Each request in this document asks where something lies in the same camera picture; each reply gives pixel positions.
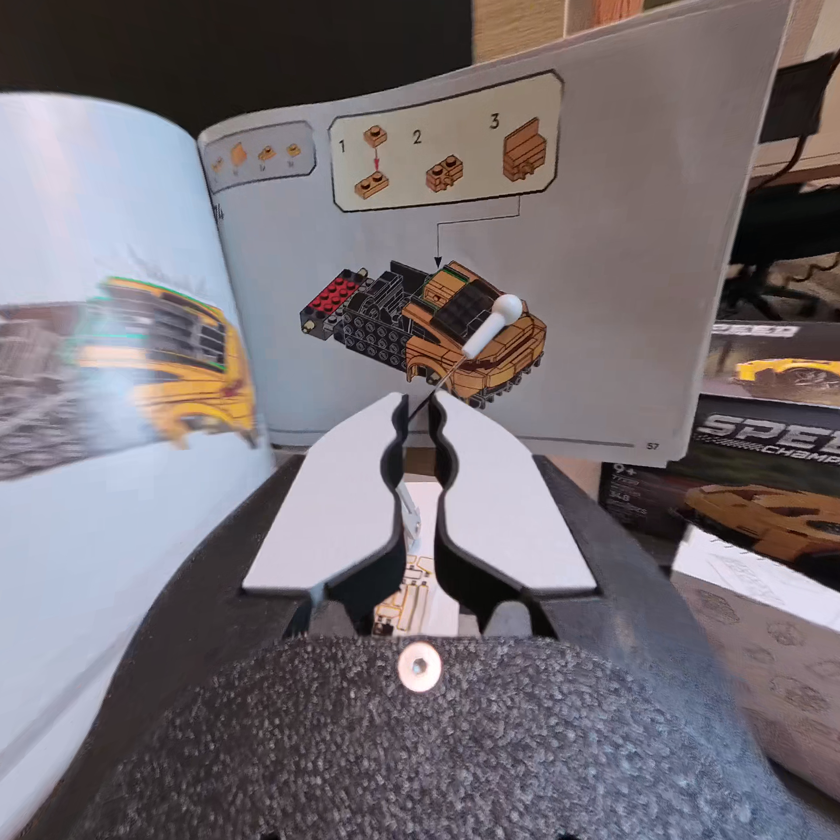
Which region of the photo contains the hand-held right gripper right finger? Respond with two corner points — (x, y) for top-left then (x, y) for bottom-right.
(427, 389), (598, 634)

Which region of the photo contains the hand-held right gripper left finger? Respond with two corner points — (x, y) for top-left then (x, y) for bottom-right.
(241, 392), (411, 634)

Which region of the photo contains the black lego box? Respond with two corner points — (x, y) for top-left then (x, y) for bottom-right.
(598, 322), (840, 581)

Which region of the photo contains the open lego instruction booklet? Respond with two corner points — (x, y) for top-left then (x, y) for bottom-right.
(0, 0), (791, 788)

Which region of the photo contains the sticker sheet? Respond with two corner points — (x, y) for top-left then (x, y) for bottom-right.
(375, 554), (434, 636)

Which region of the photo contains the black swivel chair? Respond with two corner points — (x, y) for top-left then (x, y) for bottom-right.
(718, 52), (840, 322)

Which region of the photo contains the black partition panel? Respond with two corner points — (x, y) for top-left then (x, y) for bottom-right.
(0, 0), (473, 129)

